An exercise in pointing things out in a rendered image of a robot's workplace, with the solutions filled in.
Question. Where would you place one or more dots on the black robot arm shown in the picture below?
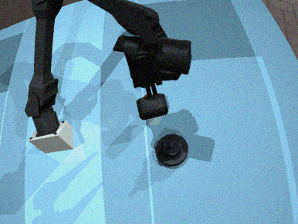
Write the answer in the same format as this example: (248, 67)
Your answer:
(149, 46)

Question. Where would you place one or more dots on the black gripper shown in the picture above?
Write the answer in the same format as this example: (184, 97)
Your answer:
(153, 105)

